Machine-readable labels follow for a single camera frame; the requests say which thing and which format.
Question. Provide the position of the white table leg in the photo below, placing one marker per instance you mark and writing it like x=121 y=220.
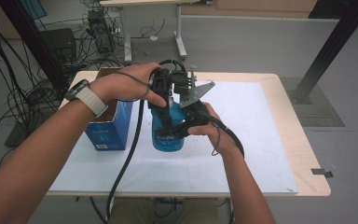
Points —
x=112 y=207

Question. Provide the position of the person's right leg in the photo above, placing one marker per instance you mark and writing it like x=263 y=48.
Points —
x=202 y=211

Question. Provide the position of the person's leg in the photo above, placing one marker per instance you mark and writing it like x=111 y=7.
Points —
x=132 y=211
x=202 y=211

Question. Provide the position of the teal panel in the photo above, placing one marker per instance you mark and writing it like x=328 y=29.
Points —
x=34 y=7

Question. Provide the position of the wristwatch with white band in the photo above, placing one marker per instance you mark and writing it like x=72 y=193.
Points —
x=90 y=99

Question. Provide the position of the white desk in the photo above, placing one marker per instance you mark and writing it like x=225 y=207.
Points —
x=180 y=31

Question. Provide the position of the person's right hand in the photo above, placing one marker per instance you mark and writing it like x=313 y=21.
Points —
x=220 y=140

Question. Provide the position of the black computer tower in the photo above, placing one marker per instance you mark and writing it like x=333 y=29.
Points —
x=101 y=31

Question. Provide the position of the black metal stand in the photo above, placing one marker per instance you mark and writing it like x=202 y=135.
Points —
x=335 y=40
x=28 y=37

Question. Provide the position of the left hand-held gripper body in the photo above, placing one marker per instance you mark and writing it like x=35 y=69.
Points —
x=163 y=82

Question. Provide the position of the white table mat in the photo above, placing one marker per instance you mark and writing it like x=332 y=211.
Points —
x=254 y=140

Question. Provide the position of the person's left hand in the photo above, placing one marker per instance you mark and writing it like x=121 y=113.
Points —
x=121 y=87

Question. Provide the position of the blue bottle with white cap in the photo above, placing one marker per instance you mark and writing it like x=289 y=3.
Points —
x=167 y=144

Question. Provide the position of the blue cardboard box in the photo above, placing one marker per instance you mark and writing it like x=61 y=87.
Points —
x=112 y=133

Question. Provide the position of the black box on floor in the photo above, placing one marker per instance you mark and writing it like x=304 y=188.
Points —
x=59 y=43

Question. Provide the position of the black tape piece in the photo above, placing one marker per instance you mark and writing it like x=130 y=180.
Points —
x=321 y=172

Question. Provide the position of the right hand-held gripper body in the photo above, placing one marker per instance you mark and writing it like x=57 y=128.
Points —
x=195 y=93

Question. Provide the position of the black floor plate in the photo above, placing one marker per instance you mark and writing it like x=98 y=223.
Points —
x=18 y=137

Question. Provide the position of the person's left leg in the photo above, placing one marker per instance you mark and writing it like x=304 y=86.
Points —
x=132 y=211

